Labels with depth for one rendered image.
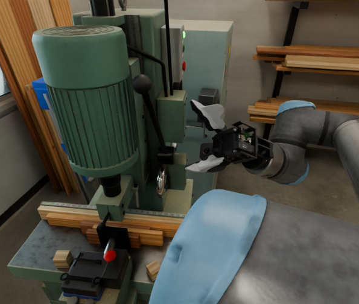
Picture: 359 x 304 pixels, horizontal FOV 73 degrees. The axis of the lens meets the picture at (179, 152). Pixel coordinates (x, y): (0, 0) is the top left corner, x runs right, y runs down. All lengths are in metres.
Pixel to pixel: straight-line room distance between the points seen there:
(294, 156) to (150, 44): 0.47
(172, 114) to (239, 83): 2.17
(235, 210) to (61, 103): 0.45
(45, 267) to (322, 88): 2.79
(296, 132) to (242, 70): 2.20
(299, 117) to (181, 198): 0.62
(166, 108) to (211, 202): 0.60
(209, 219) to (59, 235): 0.80
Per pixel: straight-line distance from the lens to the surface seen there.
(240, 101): 2.94
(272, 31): 2.77
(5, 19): 2.12
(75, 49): 0.49
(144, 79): 0.45
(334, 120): 0.70
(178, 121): 0.76
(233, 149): 0.50
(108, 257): 0.67
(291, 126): 0.68
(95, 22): 0.66
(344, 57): 2.46
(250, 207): 0.17
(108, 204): 0.72
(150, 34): 0.71
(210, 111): 0.53
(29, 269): 0.89
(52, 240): 0.92
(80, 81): 0.50
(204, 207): 0.16
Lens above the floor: 1.57
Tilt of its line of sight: 34 degrees down
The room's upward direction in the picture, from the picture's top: straight up
